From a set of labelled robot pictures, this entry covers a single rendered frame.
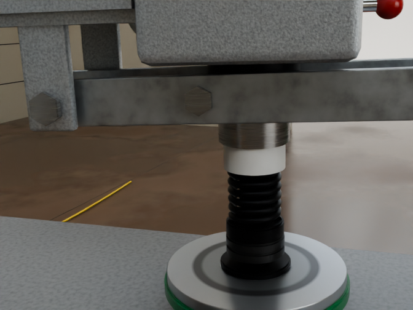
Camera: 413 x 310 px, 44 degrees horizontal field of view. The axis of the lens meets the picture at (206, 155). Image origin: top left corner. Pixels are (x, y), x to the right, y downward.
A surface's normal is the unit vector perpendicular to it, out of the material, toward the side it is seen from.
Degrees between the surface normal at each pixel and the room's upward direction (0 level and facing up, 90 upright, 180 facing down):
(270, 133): 90
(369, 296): 0
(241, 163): 90
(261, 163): 90
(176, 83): 90
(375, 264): 0
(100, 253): 0
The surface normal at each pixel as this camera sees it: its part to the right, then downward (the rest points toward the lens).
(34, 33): -0.16, 0.26
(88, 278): -0.04, -0.97
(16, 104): 0.90, 0.08
